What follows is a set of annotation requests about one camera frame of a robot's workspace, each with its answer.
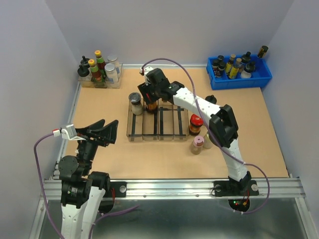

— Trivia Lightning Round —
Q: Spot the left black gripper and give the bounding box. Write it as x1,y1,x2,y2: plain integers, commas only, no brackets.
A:
76,118,119,173

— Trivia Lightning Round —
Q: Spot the red lid sauce jar back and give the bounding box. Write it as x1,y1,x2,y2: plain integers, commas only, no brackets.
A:
145,102,158,114

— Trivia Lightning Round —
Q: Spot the red lid sauce jar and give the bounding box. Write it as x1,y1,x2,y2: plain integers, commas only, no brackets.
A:
145,102,158,114
188,114,203,136

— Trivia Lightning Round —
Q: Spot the white powder jar black lid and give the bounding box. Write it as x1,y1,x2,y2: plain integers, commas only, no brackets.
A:
129,92,143,116

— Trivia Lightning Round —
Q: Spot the red lid sauce jar front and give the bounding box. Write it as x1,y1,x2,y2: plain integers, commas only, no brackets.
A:
188,114,203,136

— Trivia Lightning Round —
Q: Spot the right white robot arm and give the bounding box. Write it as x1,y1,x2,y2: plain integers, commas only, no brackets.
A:
138,67,251,194

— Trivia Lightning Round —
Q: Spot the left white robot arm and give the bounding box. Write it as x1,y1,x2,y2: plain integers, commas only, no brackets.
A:
58,119,119,239

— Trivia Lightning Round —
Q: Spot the clear bin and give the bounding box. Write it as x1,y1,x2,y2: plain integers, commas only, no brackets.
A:
158,100,174,141
173,105,189,141
126,99,143,143
143,101,158,141

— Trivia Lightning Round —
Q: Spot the silver lid jar front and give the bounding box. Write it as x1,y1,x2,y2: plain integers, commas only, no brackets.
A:
104,63,119,83

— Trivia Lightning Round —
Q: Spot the silver lid jar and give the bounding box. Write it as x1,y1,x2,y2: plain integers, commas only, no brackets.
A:
107,54,120,74
104,63,119,83

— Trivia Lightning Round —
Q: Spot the chili sauce bottle front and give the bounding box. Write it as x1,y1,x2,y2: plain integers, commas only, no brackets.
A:
88,59,103,82

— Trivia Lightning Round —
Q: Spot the chili sauce bottle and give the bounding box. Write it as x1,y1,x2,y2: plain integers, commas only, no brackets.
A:
88,59,103,82
95,50,106,78

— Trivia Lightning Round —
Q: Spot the clear corner storage box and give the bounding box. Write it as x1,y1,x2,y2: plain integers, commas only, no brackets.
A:
78,67,121,89

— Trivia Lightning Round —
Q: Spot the black knob lid bottle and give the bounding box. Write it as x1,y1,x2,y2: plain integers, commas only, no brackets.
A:
205,95,217,104

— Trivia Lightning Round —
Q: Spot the silver lid jar back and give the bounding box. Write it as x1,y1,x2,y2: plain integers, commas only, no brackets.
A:
107,54,120,74

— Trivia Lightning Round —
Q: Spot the black knob bottle front left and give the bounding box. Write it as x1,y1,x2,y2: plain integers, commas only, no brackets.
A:
77,65,91,81

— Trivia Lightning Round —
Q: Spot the chili sauce bottle back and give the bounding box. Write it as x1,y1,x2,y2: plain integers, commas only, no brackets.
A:
95,50,106,78

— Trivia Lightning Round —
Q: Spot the black knob bottle back left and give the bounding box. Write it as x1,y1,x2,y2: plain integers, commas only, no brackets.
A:
80,56,90,68

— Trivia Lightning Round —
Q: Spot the pink lid spice jar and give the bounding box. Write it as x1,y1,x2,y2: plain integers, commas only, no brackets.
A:
190,135,204,155

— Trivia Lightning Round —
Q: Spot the blue plastic bin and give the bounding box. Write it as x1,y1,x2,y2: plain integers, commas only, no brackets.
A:
206,54,272,90

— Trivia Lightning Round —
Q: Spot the yellow lid spice jar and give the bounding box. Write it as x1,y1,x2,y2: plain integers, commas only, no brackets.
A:
203,132,213,149

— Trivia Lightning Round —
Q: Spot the yellow label bottle in bin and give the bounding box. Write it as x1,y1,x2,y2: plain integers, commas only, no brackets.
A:
225,54,242,79

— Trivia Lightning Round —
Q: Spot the black knob bottle in bin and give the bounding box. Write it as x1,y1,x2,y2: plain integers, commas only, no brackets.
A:
240,51,256,79

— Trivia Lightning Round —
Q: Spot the dark bottle behind blue bin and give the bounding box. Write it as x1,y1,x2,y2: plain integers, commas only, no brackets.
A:
257,45,269,59

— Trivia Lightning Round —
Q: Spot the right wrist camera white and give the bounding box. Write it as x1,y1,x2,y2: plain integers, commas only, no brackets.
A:
140,66,153,85

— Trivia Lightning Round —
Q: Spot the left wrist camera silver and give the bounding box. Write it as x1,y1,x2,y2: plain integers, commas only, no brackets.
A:
52,124,77,140

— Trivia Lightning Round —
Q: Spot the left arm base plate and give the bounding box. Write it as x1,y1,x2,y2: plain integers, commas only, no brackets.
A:
103,181,127,199

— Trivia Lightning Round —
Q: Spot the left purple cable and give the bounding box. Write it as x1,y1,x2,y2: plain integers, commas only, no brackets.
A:
33,131,65,239

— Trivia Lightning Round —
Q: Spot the purple cable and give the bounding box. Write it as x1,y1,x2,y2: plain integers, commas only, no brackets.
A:
141,58,271,215
33,131,65,239

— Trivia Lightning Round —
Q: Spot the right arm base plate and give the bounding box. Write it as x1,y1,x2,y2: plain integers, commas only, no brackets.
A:
213,179,259,197

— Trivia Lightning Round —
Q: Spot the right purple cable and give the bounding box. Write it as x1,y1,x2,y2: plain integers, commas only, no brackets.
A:
141,58,271,215

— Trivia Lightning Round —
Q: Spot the aluminium rail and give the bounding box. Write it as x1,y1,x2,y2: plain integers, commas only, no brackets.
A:
41,177,306,200

